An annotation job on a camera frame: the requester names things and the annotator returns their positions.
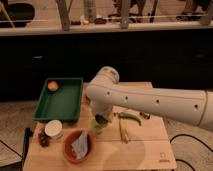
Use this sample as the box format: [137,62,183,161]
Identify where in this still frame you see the black cable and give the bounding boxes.
[169,133,213,171]

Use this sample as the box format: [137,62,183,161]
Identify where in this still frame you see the orange fruit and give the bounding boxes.
[47,81,59,91]

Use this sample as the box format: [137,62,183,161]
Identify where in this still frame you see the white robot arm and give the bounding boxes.
[86,66,213,132]

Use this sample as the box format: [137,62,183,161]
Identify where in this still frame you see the white crumpled cloth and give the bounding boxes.
[71,131,88,160]

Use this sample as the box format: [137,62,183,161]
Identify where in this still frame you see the green plastic tray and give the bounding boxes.
[33,77,83,123]

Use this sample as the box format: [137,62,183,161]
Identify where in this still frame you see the yellow banana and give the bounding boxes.
[119,119,130,143]

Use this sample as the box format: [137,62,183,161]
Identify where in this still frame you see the clear glass tumbler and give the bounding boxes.
[139,112,151,120]

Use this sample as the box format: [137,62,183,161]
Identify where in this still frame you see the light green cup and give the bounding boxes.
[90,119,107,134]

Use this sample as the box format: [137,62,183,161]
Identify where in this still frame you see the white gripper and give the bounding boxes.
[90,101,113,122]

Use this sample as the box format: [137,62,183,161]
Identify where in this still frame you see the dark grape bunch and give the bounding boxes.
[38,131,49,147]

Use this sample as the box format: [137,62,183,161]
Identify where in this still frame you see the orange bowl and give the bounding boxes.
[63,129,94,164]

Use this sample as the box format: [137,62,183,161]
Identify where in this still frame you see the metal cup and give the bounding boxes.
[95,115,108,127]

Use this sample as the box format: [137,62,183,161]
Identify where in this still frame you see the wooden folding table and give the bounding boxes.
[22,81,178,171]

